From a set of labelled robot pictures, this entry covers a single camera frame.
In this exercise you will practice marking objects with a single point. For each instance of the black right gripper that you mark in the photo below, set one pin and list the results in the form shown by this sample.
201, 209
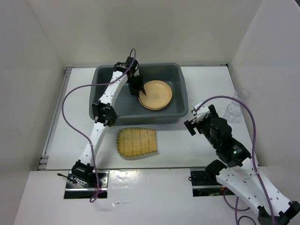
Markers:
190, 124

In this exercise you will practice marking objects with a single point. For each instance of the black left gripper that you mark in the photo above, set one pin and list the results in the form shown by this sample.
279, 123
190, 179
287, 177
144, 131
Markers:
138, 86

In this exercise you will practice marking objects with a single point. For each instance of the yellow bear plate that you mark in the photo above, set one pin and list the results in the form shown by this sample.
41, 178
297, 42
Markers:
154, 105
156, 90

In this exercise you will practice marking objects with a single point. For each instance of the clear plastic cup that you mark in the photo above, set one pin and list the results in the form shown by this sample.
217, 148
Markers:
242, 94
232, 112

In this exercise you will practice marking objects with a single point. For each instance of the woven bamboo tray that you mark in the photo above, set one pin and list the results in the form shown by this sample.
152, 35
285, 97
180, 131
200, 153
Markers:
135, 142

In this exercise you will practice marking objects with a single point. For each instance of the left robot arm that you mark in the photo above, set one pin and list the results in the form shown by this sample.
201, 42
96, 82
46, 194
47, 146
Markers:
104, 115

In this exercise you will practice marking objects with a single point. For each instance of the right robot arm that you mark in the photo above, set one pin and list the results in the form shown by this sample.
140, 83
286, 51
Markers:
236, 170

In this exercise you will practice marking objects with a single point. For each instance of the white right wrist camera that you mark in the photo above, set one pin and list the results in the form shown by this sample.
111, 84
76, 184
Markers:
200, 110

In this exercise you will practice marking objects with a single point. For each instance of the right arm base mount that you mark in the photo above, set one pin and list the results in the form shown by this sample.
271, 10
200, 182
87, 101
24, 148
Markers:
202, 186

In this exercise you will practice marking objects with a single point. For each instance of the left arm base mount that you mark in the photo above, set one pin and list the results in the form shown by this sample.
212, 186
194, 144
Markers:
76, 189

